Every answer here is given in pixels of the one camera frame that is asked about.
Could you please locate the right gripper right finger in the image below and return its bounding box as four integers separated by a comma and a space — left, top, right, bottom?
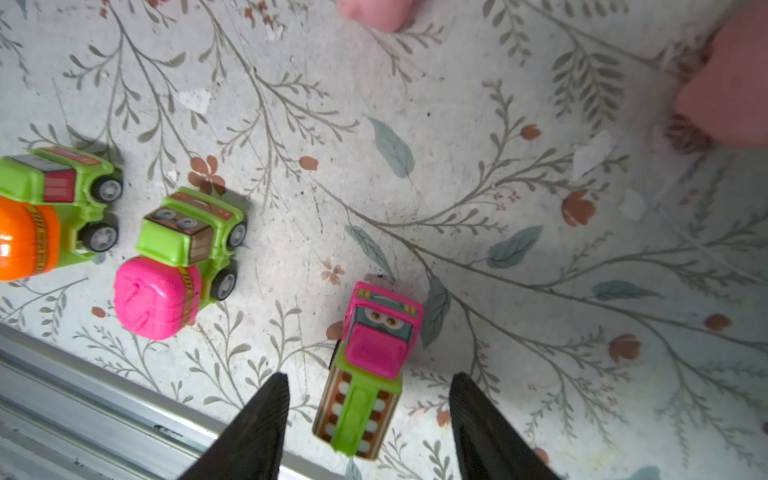
449, 372, 558, 480

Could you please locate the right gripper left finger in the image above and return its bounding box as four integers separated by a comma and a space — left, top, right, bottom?
180, 373, 290, 480

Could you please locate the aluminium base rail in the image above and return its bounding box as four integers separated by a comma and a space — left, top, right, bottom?
1, 325, 336, 479

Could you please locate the pink green toy car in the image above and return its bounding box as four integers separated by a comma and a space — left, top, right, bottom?
312, 282, 424, 461

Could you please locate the floral patterned mat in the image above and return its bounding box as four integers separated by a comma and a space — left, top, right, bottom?
1, 1, 767, 479

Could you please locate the pink green mixer truck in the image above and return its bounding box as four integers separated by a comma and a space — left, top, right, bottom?
114, 187, 247, 341

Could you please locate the orange green mixer truck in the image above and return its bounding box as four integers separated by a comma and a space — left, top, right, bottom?
1, 145, 124, 281

